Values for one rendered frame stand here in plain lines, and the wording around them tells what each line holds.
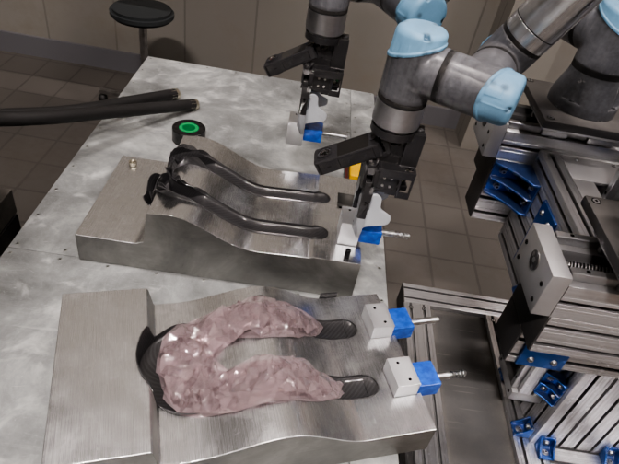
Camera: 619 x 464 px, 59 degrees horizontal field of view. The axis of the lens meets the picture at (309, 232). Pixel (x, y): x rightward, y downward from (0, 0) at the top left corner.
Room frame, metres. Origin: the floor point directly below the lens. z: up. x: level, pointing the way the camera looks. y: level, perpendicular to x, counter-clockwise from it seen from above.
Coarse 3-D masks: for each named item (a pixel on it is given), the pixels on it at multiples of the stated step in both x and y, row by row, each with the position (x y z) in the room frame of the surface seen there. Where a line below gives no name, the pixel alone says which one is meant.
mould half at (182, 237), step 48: (192, 144) 0.91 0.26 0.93; (144, 192) 0.82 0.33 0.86; (240, 192) 0.84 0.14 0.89; (336, 192) 0.90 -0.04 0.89; (96, 240) 0.68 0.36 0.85; (144, 240) 0.68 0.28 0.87; (192, 240) 0.69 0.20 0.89; (240, 240) 0.71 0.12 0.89; (288, 240) 0.74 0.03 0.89; (288, 288) 0.70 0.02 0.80; (336, 288) 0.70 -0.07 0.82
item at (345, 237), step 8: (344, 208) 0.79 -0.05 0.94; (352, 208) 0.79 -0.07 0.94; (344, 216) 0.76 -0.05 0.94; (352, 216) 0.77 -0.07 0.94; (344, 224) 0.75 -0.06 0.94; (352, 224) 0.75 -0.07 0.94; (344, 232) 0.75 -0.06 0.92; (352, 232) 0.75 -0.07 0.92; (368, 232) 0.75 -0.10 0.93; (376, 232) 0.76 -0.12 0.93; (384, 232) 0.77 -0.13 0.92; (392, 232) 0.78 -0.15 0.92; (336, 240) 0.76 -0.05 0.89; (344, 240) 0.75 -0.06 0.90; (352, 240) 0.75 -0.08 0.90; (360, 240) 0.75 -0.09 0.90; (368, 240) 0.75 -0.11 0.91; (376, 240) 0.75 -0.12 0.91
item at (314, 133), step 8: (296, 112) 1.08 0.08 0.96; (288, 120) 1.04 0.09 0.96; (296, 120) 1.04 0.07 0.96; (288, 128) 1.03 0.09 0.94; (296, 128) 1.03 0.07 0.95; (304, 128) 1.03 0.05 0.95; (312, 128) 1.05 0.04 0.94; (320, 128) 1.05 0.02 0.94; (288, 136) 1.03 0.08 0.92; (296, 136) 1.03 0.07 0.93; (304, 136) 1.04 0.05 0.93; (312, 136) 1.04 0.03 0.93; (320, 136) 1.04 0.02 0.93; (328, 136) 1.06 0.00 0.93; (336, 136) 1.06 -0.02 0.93; (344, 136) 1.06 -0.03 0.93; (288, 144) 1.03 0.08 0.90; (296, 144) 1.03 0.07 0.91
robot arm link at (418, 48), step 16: (400, 32) 0.75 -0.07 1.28; (416, 32) 0.74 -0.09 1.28; (432, 32) 0.75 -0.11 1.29; (400, 48) 0.74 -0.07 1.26; (416, 48) 0.73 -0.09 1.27; (432, 48) 0.74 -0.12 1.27; (448, 48) 0.76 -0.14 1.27; (400, 64) 0.74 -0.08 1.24; (416, 64) 0.73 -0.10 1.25; (432, 64) 0.73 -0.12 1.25; (384, 80) 0.76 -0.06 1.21; (400, 80) 0.74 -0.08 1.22; (416, 80) 0.73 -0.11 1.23; (432, 80) 0.72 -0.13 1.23; (384, 96) 0.75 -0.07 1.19; (400, 96) 0.74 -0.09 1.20; (416, 96) 0.74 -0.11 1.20
